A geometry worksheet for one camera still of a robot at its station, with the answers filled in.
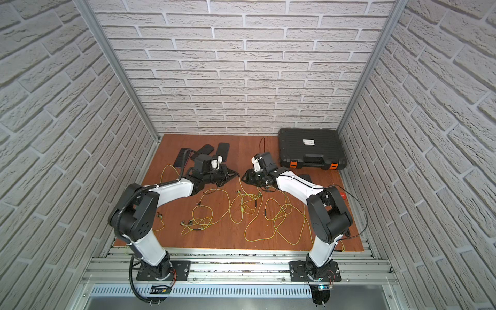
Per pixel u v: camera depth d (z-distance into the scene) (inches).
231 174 35.0
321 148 42.2
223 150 45.3
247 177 32.4
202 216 34.4
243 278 28.7
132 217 18.7
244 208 34.5
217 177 31.3
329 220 18.5
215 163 29.9
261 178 27.9
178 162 43.3
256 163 33.4
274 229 33.5
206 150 44.7
